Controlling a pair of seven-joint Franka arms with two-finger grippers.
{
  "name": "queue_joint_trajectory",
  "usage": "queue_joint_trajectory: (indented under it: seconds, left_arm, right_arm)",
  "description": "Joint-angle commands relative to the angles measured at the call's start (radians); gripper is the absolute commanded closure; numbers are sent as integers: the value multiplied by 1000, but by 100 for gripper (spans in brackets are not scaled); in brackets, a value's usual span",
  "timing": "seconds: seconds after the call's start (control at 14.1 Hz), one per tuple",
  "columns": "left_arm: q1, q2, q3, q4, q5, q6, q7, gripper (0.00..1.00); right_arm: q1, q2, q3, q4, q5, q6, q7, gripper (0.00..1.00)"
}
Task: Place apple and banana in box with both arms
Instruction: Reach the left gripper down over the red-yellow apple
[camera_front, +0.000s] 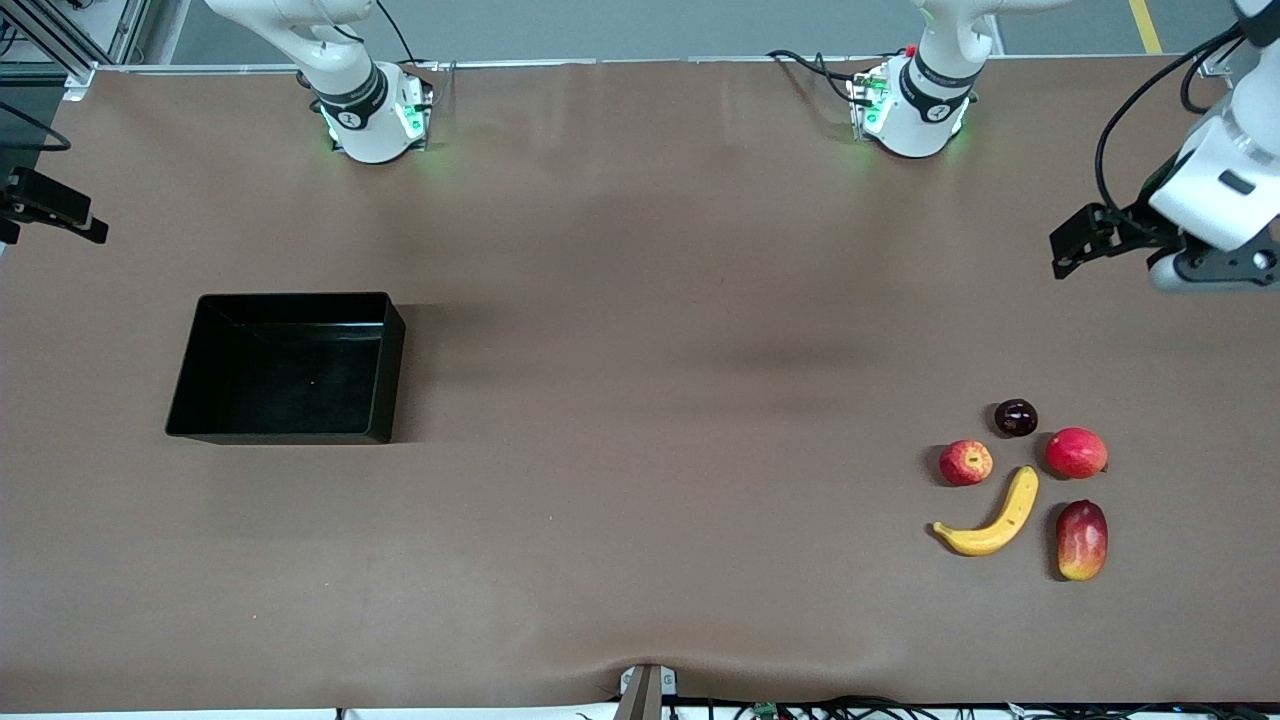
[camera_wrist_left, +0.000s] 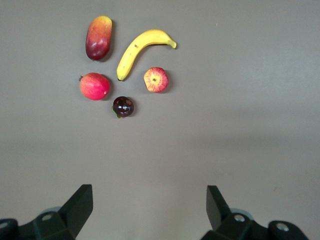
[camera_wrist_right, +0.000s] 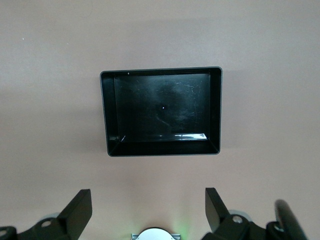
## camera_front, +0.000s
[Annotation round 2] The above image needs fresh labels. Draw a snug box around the grey metal table bracket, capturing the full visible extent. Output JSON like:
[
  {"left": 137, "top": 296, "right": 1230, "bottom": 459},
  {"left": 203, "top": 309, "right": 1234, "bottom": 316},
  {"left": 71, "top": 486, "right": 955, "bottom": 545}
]
[{"left": 618, "top": 663, "right": 679, "bottom": 720}]

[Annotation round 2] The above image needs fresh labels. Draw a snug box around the black left base cable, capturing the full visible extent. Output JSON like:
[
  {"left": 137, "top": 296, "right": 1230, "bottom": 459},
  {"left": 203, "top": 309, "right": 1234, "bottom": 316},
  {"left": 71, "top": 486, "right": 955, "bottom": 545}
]
[{"left": 768, "top": 48, "right": 861, "bottom": 106}]

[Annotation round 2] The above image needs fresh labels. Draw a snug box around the yellow banana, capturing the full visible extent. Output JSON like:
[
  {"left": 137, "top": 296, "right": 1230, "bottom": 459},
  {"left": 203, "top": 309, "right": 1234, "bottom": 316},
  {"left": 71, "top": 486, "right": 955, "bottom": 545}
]
[{"left": 932, "top": 466, "right": 1040, "bottom": 557}]

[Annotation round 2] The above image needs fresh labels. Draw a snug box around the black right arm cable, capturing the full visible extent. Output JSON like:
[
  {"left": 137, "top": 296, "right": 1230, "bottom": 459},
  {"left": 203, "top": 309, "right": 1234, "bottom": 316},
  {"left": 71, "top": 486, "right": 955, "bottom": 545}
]
[{"left": 0, "top": 100, "right": 72, "bottom": 153}]

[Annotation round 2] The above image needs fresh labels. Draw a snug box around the round red peach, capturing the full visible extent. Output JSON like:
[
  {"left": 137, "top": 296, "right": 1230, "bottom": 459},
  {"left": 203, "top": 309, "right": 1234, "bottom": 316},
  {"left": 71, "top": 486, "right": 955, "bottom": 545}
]
[{"left": 1045, "top": 427, "right": 1109, "bottom": 480}]

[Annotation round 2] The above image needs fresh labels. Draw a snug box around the red yellow apple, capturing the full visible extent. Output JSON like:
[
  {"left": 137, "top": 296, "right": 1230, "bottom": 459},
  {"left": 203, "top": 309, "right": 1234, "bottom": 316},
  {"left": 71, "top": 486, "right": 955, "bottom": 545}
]
[{"left": 939, "top": 440, "right": 994, "bottom": 487}]

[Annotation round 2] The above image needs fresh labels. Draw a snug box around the black base cable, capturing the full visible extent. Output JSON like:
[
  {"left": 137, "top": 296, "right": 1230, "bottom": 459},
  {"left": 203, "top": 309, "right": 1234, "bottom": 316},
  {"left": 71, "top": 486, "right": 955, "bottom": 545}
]
[
  {"left": 375, "top": 0, "right": 421, "bottom": 67},
  {"left": 768, "top": 48, "right": 861, "bottom": 106}
]

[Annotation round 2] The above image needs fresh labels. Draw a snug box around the black right base cable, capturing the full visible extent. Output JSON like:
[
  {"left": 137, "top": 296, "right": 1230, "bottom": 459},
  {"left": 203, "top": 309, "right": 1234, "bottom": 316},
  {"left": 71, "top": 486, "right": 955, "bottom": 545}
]
[{"left": 375, "top": 0, "right": 421, "bottom": 67}]

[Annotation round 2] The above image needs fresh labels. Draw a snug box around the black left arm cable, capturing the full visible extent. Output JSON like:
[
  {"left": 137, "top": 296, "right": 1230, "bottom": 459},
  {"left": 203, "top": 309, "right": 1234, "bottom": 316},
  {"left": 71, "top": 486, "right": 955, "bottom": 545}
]
[{"left": 1094, "top": 25, "right": 1247, "bottom": 216}]

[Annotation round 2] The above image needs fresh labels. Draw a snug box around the red yellow mango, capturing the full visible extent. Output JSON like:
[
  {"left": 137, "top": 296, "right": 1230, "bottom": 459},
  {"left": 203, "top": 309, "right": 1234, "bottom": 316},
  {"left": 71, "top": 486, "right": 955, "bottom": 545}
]
[{"left": 1056, "top": 500, "right": 1109, "bottom": 582}]

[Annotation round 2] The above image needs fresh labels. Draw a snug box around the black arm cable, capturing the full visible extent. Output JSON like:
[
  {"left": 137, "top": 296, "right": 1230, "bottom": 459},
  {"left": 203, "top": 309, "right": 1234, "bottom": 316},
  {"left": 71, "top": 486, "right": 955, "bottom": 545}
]
[
  {"left": 1094, "top": 25, "right": 1247, "bottom": 216},
  {"left": 0, "top": 100, "right": 72, "bottom": 153}
]

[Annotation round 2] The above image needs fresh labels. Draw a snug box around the black plastic box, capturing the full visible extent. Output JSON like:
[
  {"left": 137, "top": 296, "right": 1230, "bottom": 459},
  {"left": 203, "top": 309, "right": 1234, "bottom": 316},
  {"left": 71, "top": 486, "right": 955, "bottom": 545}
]
[{"left": 165, "top": 292, "right": 406, "bottom": 445}]

